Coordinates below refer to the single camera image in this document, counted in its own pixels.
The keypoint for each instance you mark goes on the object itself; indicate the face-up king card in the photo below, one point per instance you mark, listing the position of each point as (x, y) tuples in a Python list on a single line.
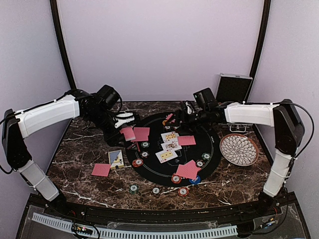
[(171, 146)]

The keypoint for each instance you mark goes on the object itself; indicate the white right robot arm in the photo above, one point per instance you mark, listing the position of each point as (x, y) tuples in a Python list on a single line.
[(281, 119)]

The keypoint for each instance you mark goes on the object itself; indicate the red triangle all-in marker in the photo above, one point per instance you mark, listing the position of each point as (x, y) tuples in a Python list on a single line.
[(134, 147)]

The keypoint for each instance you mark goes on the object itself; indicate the blue backed card deck box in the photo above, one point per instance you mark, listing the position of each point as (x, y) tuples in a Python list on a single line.
[(116, 159)]

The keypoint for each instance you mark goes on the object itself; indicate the patterned ceramic plate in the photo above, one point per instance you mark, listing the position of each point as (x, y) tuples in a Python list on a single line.
[(239, 149)]

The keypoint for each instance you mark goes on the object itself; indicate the blue small blind button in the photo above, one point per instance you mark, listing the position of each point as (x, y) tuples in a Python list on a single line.
[(195, 181)]

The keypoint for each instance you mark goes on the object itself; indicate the black corner frame post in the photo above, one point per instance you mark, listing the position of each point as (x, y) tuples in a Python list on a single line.
[(261, 38)]

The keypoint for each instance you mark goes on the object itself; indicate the face-up yellow court card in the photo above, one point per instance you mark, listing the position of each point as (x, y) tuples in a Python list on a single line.
[(166, 155)]

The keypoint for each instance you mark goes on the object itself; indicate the black left frame post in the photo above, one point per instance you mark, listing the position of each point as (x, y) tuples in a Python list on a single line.
[(61, 44)]

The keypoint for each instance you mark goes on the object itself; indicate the aluminium poker case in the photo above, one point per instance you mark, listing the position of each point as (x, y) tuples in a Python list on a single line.
[(233, 88)]

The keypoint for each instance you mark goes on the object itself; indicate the black red poker chip stack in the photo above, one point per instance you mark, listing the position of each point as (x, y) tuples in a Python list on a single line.
[(156, 190)]

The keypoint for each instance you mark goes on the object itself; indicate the face-up nine diamonds card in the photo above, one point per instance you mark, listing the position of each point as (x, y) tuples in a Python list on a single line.
[(169, 136)]

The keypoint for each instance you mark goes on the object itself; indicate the red yellow poker chip stack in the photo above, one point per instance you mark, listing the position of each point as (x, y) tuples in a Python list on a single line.
[(183, 191)]

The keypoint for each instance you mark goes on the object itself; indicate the round black poker mat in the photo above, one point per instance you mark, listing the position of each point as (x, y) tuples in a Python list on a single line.
[(207, 141)]

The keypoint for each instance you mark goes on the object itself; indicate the red backed card deck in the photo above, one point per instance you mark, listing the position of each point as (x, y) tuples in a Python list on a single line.
[(128, 133)]

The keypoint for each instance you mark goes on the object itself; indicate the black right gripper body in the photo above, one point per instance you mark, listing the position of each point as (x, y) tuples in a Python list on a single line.
[(197, 120)]

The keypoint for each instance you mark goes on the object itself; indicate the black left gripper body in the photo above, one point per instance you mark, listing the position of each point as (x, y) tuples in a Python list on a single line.
[(111, 138)]

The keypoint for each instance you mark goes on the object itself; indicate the white slotted cable duct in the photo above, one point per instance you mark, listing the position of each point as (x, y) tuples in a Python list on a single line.
[(136, 231)]

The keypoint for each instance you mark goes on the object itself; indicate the green poker chip stack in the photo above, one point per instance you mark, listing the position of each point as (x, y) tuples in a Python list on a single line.
[(133, 189)]

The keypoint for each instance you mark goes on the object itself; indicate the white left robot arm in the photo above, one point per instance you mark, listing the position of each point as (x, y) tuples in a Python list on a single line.
[(22, 129)]

